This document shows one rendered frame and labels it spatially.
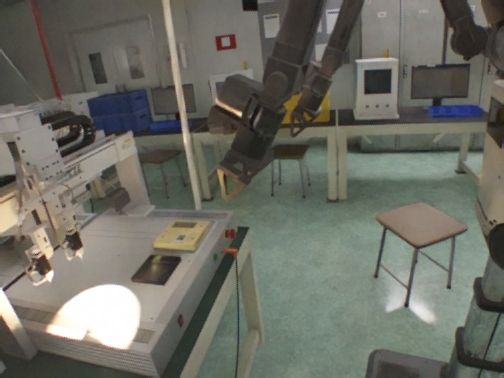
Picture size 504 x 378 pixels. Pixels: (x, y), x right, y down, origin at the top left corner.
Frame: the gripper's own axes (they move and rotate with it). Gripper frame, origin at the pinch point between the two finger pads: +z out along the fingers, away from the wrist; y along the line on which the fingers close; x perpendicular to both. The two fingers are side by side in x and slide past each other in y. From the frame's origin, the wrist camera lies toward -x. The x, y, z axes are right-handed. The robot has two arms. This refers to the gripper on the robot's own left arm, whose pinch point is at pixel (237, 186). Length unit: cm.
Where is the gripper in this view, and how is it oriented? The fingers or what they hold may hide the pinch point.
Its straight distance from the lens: 69.4
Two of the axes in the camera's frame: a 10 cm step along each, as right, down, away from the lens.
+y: -4.0, 4.1, -8.2
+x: 8.4, 5.2, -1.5
